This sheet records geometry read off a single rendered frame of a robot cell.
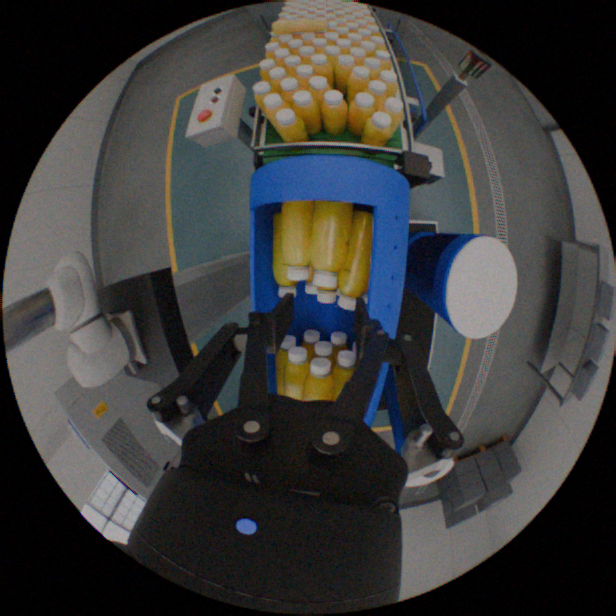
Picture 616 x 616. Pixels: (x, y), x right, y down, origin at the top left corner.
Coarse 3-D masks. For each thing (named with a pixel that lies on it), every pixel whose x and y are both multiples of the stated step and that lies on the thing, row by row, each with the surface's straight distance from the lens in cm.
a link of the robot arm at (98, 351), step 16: (96, 320) 69; (80, 336) 67; (96, 336) 68; (112, 336) 71; (80, 352) 67; (96, 352) 67; (112, 352) 69; (128, 352) 74; (80, 368) 67; (96, 368) 67; (112, 368) 71; (80, 384) 74; (96, 384) 71
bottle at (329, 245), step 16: (320, 208) 36; (336, 208) 35; (352, 208) 37; (320, 224) 35; (336, 224) 34; (320, 240) 34; (336, 240) 34; (320, 256) 34; (336, 256) 34; (320, 272) 35
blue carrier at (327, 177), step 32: (288, 160) 30; (320, 160) 28; (352, 160) 29; (256, 192) 34; (288, 192) 29; (320, 192) 27; (352, 192) 28; (384, 192) 30; (256, 224) 43; (384, 224) 30; (256, 256) 43; (384, 256) 30; (256, 288) 44; (384, 288) 31; (320, 320) 59; (352, 320) 57; (384, 320) 33
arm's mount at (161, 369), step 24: (120, 288) 76; (144, 288) 65; (168, 288) 67; (120, 312) 80; (144, 312) 68; (168, 312) 66; (144, 336) 73; (168, 336) 66; (168, 360) 69; (168, 384) 77
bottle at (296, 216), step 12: (288, 204) 39; (300, 204) 38; (312, 204) 39; (288, 216) 39; (300, 216) 38; (312, 216) 39; (288, 228) 38; (300, 228) 38; (288, 240) 38; (300, 240) 38; (288, 252) 39; (300, 252) 38; (288, 264) 40; (300, 264) 39
